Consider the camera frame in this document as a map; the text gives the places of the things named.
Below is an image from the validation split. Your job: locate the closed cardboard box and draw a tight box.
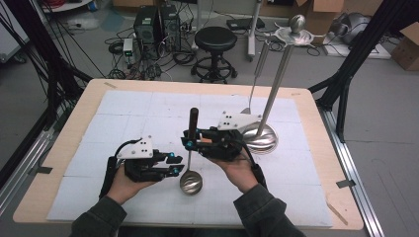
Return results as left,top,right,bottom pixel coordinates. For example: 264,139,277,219
390,22,419,72

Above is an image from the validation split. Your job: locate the open cardboard box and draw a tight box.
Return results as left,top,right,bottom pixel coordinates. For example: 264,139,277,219
293,0,346,45

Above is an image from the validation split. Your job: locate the white flat board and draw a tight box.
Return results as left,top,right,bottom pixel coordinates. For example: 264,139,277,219
321,33,393,61

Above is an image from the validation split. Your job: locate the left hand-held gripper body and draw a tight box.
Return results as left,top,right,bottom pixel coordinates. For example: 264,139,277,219
117,134,167,184

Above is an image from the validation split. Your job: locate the black flat box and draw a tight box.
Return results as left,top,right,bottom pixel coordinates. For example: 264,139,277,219
226,17,267,32

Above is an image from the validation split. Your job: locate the black frame with cables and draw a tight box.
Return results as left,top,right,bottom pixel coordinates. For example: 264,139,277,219
0,0,95,189

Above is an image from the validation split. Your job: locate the right hand-held gripper black cable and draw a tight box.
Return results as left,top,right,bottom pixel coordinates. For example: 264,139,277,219
230,139,269,191

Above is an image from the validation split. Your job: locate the small silver power box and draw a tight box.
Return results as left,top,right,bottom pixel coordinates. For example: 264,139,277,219
122,38,134,65

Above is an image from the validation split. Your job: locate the aluminium rail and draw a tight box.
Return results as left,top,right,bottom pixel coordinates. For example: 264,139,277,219
319,108,385,237
0,129,55,216

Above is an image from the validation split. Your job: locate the grey round device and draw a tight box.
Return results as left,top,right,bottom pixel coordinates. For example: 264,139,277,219
329,12,373,45

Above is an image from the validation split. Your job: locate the black frame strut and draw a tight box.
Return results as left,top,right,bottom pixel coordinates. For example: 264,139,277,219
308,0,419,143

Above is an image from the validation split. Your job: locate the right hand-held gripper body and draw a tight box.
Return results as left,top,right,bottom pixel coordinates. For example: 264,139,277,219
197,111,263,163

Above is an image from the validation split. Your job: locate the tangle of black floor cables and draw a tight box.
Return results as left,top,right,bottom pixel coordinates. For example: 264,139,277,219
104,28,199,81

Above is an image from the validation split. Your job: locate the hand-held gripper black cable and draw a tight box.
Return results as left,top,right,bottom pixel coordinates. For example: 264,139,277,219
98,137,143,200
230,139,269,191

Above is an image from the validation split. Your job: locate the white stand post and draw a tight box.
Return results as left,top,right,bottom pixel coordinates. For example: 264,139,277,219
246,0,262,63

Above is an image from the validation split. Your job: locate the person's right hand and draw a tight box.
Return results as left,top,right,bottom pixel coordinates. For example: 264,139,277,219
209,149,260,195

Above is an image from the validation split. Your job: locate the left hand-held gripper black cable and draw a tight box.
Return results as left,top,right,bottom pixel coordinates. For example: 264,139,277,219
98,137,143,200

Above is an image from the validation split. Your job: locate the white grid mat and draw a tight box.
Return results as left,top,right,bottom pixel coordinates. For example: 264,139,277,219
46,90,334,229

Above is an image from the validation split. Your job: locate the person's left hand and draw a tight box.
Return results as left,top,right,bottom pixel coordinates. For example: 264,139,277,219
106,163,159,206

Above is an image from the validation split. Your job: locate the black computer tower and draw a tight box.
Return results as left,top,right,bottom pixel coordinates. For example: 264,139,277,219
132,5,163,57
159,3,183,52

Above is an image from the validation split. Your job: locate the black round stool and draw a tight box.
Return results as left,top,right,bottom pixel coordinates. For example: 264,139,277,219
190,26,239,84

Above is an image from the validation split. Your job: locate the steel ladle with brown handle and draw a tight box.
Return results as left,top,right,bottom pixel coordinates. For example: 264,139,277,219
179,107,204,196

